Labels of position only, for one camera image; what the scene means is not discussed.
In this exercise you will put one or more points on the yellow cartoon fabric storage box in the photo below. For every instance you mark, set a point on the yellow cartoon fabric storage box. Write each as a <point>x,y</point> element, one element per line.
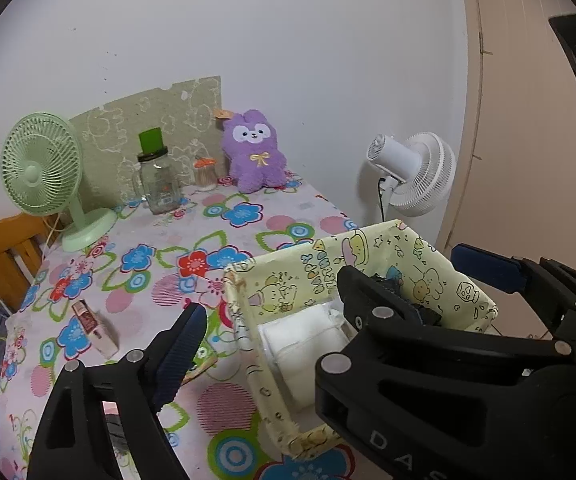
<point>278,290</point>

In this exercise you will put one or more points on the floral tablecloth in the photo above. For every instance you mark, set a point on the floral tablecloth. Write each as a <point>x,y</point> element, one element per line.
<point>133,260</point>

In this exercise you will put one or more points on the green desk fan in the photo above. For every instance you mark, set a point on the green desk fan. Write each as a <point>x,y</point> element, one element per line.
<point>38,170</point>

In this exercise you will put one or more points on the small jar with orange lid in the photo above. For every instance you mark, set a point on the small jar with orange lid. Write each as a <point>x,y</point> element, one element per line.
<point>204,175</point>

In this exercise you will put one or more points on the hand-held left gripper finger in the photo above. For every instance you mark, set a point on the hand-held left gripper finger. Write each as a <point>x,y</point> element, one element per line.
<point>178,355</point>

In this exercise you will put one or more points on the white soft roll pack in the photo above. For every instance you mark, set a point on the white soft roll pack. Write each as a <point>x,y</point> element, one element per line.
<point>298,355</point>

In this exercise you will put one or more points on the beige door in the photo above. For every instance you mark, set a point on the beige door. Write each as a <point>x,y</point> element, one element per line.
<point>518,135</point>

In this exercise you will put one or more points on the glass jar with green lid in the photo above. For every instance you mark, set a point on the glass jar with green lid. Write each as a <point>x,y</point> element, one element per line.
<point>160,190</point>

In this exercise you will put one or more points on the green and orange snack packet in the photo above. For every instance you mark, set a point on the green and orange snack packet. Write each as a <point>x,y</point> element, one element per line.
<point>203,364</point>

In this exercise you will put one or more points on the white standing fan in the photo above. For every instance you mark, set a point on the white standing fan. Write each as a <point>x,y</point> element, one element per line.
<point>423,175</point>

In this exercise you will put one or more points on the clear glass mug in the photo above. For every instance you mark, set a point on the clear glass mug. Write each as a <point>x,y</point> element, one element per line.
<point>130,180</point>

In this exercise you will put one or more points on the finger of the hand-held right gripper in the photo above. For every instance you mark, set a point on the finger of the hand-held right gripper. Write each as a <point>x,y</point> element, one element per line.
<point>483,265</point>
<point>368,305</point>

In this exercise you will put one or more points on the purple plush toy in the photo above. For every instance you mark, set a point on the purple plush toy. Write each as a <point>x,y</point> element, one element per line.
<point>255,160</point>

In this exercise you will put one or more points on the black soft bundle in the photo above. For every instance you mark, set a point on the black soft bundle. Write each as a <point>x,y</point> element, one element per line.
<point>115,427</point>

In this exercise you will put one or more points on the small red and white box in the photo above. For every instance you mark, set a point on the small red and white box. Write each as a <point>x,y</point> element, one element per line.
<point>93,327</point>

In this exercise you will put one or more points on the green patterned board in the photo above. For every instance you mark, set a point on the green patterned board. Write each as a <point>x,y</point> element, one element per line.
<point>168,105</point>

